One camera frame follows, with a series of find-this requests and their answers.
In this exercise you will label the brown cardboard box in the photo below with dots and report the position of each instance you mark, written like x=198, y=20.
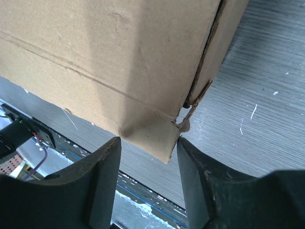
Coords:
x=135, y=68

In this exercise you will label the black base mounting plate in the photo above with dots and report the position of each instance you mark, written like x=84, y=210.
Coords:
x=43, y=133

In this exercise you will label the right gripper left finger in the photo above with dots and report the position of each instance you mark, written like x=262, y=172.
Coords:
x=80, y=196

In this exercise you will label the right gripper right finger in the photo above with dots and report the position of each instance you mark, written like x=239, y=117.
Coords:
x=219, y=197

